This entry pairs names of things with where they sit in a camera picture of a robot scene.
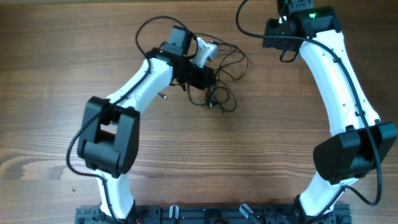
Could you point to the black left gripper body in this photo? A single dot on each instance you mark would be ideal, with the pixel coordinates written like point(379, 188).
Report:
point(196, 76)

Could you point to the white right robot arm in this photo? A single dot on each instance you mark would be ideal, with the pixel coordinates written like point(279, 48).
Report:
point(359, 140)

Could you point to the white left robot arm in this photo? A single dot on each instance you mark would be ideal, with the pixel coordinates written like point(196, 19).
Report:
point(108, 140)

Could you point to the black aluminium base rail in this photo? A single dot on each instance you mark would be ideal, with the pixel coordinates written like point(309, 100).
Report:
point(272, 213)

